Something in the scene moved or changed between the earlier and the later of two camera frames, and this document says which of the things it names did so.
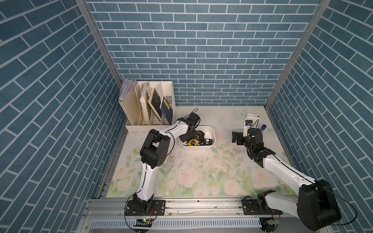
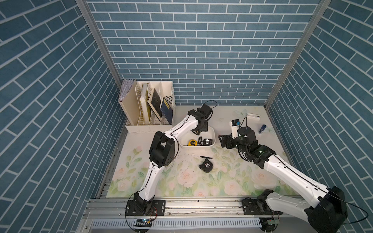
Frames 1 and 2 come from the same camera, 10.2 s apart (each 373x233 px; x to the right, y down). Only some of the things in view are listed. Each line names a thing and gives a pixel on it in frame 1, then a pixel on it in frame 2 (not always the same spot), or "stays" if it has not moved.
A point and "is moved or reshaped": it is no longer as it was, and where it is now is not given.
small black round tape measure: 208,141 stays
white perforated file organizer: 157,102 stays
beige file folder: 128,98 stays
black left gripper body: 193,132 -> 204,127
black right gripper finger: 234,135 -> 225,140
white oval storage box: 210,132 stays
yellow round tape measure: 192,142 stays
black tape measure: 200,133 is moved or reshaped
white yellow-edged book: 146,97 stays
